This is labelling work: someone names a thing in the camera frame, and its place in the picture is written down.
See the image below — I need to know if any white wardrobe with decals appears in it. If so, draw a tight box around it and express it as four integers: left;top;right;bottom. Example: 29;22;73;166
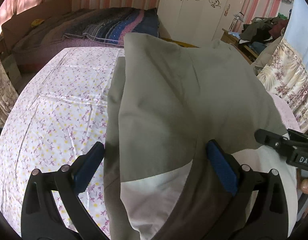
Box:
158;0;245;47

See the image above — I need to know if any pile of dark clothes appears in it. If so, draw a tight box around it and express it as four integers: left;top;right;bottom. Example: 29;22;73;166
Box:
240;16;289;42

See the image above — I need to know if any blue floral curtain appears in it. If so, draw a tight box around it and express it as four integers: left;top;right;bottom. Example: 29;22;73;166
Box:
258;0;308;133

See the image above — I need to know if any right hand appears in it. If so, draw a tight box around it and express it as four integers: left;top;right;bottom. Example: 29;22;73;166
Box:
297;169;308;194

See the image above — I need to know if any brown bed headboard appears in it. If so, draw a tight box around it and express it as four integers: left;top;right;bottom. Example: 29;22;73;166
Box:
1;0;71;50

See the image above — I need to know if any grey and white jacket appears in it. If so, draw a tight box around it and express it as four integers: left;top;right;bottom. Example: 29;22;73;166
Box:
104;33;298;239

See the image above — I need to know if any wooden desk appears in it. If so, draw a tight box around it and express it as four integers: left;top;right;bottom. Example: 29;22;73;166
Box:
221;29;258;64

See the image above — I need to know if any pink floral bed sheet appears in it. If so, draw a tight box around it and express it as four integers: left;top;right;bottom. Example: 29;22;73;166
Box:
0;47;124;232

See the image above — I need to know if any yellow toy on bed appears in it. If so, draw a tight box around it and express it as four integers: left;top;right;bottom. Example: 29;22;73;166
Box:
31;19;45;28

